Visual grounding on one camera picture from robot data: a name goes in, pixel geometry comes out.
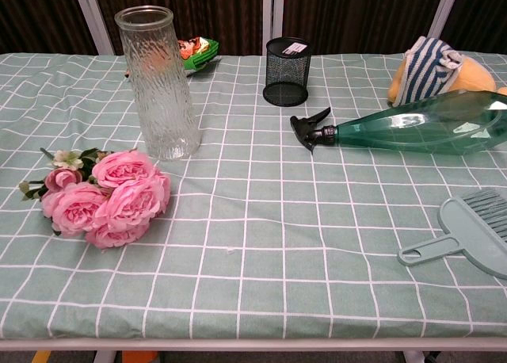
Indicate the pink rose bouquet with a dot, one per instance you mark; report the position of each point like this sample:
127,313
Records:
126,196

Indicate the clear textured glass vase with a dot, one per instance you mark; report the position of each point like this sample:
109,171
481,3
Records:
158,101

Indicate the green checked tablecloth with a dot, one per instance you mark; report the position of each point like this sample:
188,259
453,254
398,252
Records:
253,220

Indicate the black mesh pen holder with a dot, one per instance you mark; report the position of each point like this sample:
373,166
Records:
285,73

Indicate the green orange snack bag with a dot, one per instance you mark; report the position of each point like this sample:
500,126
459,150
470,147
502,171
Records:
198,52

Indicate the green spray bottle black nozzle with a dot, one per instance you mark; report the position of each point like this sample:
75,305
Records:
416,129

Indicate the teal hand brush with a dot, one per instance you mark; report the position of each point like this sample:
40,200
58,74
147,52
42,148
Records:
491,208

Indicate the yellow plush toy striped outfit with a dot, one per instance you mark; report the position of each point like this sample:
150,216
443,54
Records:
475,75

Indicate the grey metal frame post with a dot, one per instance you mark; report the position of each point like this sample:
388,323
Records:
445,10
93,18
273,18

